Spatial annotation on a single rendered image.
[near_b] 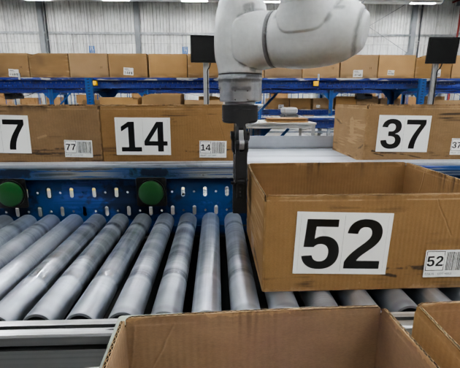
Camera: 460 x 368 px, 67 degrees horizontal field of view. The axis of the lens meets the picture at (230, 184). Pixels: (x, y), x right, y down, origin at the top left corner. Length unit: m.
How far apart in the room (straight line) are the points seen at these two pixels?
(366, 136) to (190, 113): 0.53
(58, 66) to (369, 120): 5.34
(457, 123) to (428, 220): 0.64
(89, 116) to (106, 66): 4.73
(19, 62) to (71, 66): 0.76
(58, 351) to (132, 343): 0.21
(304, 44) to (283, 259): 0.36
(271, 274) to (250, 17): 0.46
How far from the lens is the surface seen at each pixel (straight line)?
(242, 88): 0.71
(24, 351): 0.62
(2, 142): 1.21
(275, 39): 0.67
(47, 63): 6.12
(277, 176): 0.85
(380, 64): 6.13
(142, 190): 1.01
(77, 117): 1.11
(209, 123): 1.04
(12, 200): 1.15
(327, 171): 0.88
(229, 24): 0.71
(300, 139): 1.41
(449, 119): 1.25
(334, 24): 0.63
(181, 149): 1.05
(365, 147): 1.14
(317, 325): 0.42
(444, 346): 0.42
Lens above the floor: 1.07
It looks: 14 degrees down
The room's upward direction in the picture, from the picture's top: straight up
